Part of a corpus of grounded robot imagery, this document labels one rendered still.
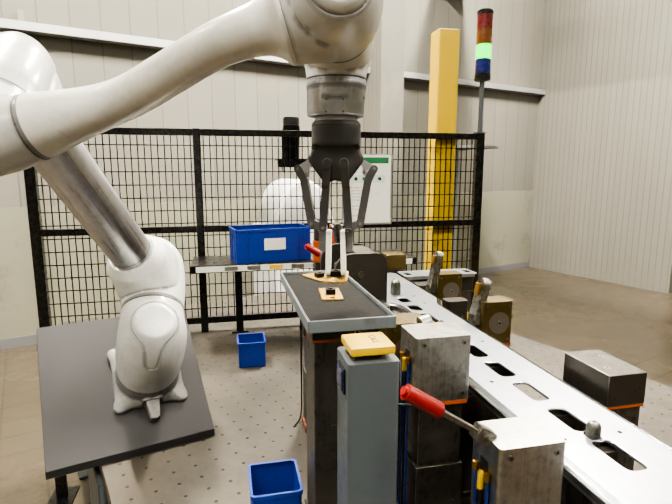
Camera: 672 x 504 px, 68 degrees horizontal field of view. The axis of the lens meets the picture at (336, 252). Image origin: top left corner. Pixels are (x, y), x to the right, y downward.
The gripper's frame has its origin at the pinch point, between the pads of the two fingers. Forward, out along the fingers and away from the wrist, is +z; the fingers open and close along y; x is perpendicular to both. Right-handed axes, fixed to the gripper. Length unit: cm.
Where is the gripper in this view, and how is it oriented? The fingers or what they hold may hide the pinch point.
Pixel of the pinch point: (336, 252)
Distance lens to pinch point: 79.0
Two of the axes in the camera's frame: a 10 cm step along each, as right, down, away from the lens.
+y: 10.0, 0.1, -0.5
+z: 0.0, 9.9, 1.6
